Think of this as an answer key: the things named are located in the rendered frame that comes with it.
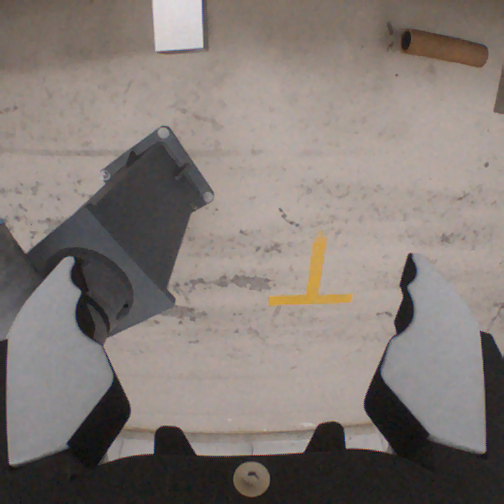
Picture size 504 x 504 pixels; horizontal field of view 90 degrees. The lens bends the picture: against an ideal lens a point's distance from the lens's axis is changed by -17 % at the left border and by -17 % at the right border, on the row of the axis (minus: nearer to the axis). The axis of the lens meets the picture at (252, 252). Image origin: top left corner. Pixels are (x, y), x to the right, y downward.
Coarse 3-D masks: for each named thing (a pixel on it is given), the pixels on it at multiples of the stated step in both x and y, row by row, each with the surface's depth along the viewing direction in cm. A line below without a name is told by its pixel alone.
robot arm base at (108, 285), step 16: (64, 256) 49; (80, 256) 49; (96, 256) 51; (48, 272) 47; (96, 272) 49; (112, 272) 51; (96, 288) 48; (112, 288) 50; (128, 288) 54; (96, 304) 47; (112, 304) 50; (128, 304) 55; (112, 320) 51
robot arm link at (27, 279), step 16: (0, 224) 32; (0, 240) 31; (16, 240) 36; (0, 256) 30; (16, 256) 33; (0, 272) 30; (16, 272) 32; (32, 272) 35; (0, 288) 30; (16, 288) 32; (32, 288) 34; (0, 304) 29; (16, 304) 31; (0, 320) 30; (0, 336) 30
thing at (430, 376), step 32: (416, 256) 11; (416, 288) 9; (448, 288) 9; (416, 320) 8; (448, 320) 8; (384, 352) 7; (416, 352) 7; (448, 352) 7; (480, 352) 7; (384, 384) 6; (416, 384) 6; (448, 384) 6; (480, 384) 6; (384, 416) 6; (416, 416) 5; (448, 416) 5; (480, 416) 5; (416, 448) 5; (480, 448) 5
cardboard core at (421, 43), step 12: (408, 36) 80; (420, 36) 75; (432, 36) 75; (444, 36) 75; (408, 48) 78; (420, 48) 77; (432, 48) 76; (444, 48) 76; (456, 48) 75; (468, 48) 75; (480, 48) 75; (456, 60) 79; (468, 60) 78; (480, 60) 77
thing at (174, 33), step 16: (160, 0) 14; (176, 0) 14; (192, 0) 15; (160, 16) 15; (176, 16) 15; (192, 16) 15; (160, 32) 15; (176, 32) 16; (192, 32) 16; (160, 48) 16; (176, 48) 16; (192, 48) 16
